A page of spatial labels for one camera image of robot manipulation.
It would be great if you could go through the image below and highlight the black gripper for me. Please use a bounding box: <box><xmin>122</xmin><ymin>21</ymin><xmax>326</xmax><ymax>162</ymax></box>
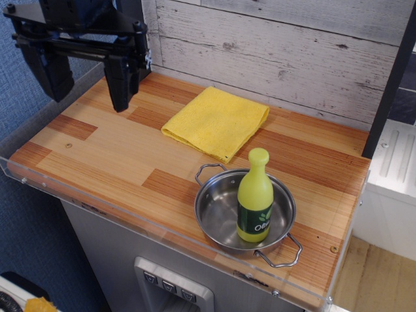
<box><xmin>3</xmin><ymin>1</ymin><xmax>145</xmax><ymax>112</ymax></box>

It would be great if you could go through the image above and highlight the yellow towel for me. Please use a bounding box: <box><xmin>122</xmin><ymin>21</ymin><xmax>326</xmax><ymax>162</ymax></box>
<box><xmin>161</xmin><ymin>86</ymin><xmax>269</xmax><ymax>164</ymax></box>

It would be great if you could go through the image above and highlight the clear acrylic table guard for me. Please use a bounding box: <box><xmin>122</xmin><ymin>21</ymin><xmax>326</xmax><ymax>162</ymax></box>
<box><xmin>1</xmin><ymin>70</ymin><xmax>370</xmax><ymax>311</ymax></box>

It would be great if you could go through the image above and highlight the grey toy fridge cabinet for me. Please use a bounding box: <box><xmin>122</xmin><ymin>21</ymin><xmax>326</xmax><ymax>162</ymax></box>
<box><xmin>60</xmin><ymin>198</ymin><xmax>313</xmax><ymax>312</ymax></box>

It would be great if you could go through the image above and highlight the green olive oil bottle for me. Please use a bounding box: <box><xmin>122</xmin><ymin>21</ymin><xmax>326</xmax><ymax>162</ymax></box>
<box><xmin>237</xmin><ymin>148</ymin><xmax>274</xmax><ymax>243</ymax></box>

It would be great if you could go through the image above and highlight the yellow object bottom left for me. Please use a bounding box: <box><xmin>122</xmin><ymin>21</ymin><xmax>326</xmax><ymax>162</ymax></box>
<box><xmin>23</xmin><ymin>297</ymin><xmax>58</xmax><ymax>312</ymax></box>

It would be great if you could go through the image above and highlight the white toy sink unit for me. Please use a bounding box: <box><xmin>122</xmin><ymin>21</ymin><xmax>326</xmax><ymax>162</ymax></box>
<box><xmin>352</xmin><ymin>120</ymin><xmax>415</xmax><ymax>260</ymax></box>

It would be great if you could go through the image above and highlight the steel pot with handles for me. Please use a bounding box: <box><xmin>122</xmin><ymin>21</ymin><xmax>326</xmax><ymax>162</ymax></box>
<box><xmin>194</xmin><ymin>163</ymin><xmax>303</xmax><ymax>268</ymax></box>

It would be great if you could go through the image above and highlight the black braided cable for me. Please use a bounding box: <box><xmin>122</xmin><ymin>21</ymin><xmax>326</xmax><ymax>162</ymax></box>
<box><xmin>0</xmin><ymin>291</ymin><xmax>20</xmax><ymax>312</ymax></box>

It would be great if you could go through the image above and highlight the black right frame post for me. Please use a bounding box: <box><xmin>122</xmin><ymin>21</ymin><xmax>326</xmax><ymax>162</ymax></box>
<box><xmin>361</xmin><ymin>1</ymin><xmax>415</xmax><ymax>159</ymax></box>

